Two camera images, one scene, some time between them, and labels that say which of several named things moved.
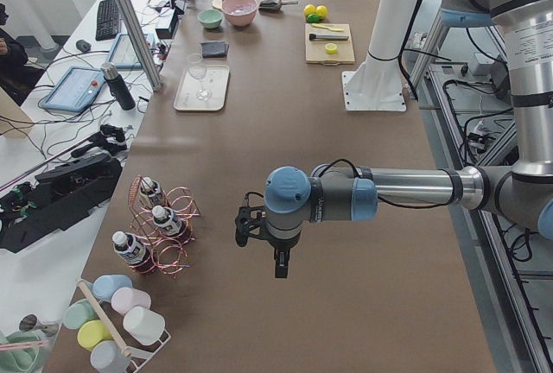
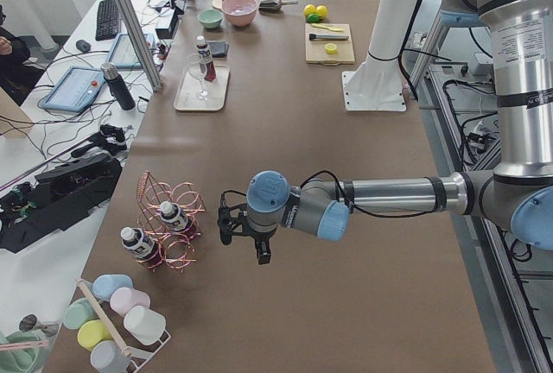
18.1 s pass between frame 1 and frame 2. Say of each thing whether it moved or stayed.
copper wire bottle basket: moved
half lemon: stayed
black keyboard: stayed
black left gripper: moved
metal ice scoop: stayed
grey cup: stayed
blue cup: stayed
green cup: stayed
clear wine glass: stayed
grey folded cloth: stayed
